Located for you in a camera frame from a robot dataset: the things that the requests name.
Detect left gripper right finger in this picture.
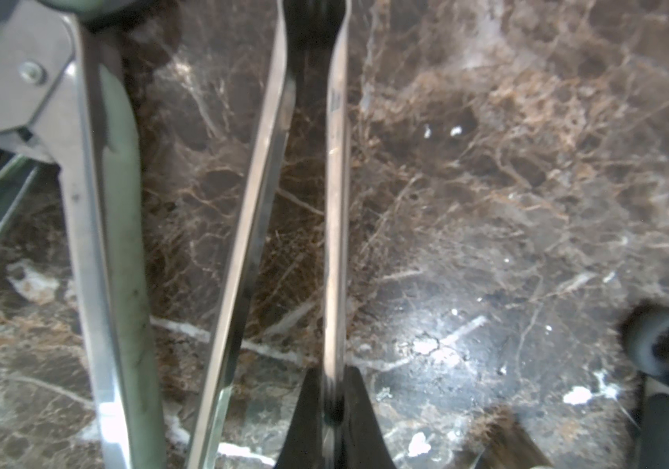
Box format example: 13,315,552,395
338,365,396,469

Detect black tipped tongs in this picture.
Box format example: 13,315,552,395
623,301,669,468

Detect green tipped tongs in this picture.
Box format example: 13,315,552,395
0,1,168,468

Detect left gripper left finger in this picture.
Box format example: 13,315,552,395
274,367,322,469

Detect thin steel tongs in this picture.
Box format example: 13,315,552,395
185,1,351,468

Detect dark grey utensil rack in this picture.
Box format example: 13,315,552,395
39,0,155,29

